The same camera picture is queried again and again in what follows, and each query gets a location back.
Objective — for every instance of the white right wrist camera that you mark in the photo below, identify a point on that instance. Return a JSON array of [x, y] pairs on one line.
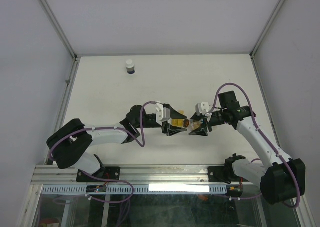
[[202, 108]]

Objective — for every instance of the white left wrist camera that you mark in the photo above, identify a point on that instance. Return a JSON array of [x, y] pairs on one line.
[[162, 113]]

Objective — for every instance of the white-capped dark pill bottle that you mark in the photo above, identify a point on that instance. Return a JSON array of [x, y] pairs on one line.
[[130, 66]]

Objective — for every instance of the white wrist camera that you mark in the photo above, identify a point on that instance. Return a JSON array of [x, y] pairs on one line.
[[162, 113], [202, 108]]

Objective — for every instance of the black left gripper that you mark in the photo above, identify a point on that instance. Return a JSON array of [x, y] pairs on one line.
[[169, 130]]

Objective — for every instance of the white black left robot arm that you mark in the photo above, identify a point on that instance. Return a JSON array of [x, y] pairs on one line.
[[68, 146]]

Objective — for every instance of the white slotted cable duct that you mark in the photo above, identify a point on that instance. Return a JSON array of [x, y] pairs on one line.
[[138, 189]]

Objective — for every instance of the aluminium mounting rail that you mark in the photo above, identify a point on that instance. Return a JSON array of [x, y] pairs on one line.
[[134, 174]]

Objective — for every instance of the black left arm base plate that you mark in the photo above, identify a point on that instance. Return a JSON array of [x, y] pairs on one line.
[[107, 173]]

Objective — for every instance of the clear glass pill bottle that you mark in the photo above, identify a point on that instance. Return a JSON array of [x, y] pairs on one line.
[[194, 125]]

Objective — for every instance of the aluminium cage frame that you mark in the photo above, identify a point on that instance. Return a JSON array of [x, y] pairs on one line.
[[281, 36]]

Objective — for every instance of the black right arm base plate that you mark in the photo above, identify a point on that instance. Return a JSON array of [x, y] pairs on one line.
[[218, 174]]

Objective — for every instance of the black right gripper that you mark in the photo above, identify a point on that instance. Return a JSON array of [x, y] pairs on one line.
[[202, 131]]

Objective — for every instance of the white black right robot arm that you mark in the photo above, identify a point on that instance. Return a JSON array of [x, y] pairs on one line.
[[279, 177]]

